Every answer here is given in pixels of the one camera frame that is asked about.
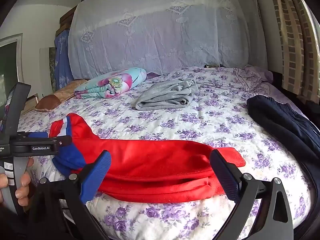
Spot brown pillow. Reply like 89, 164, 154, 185
35, 79, 88, 112

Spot person's left hand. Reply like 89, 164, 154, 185
0, 157, 35, 207

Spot dark navy garment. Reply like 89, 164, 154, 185
247, 95, 320, 167

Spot stacked wooden boxes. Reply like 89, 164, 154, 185
55, 5, 78, 36

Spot white window frame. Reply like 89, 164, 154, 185
0, 33, 24, 87

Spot white framed panel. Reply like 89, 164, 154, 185
39, 47, 57, 97

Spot checked beige curtain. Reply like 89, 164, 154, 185
269, 0, 320, 105

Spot folded floral quilt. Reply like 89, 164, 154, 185
74, 67, 147, 99

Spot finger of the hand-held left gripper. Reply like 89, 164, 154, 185
49, 135, 73, 153
27, 131, 49, 139

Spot white lace mosquito net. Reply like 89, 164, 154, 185
68, 0, 262, 80

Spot blue patterned cloth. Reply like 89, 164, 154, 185
54, 28, 74, 91

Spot bed with purple floral sheet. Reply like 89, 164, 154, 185
17, 65, 316, 240

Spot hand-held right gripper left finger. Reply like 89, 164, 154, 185
32, 150, 112, 240

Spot wooden bed headboard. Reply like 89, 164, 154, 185
22, 93, 40, 116

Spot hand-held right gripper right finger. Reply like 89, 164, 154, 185
209, 149, 294, 240

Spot red blue white jacket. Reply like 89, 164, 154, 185
49, 113, 247, 204

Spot folded grey garment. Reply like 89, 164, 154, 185
135, 78, 200, 111

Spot purple floral pillow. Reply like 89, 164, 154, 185
233, 64, 273, 91

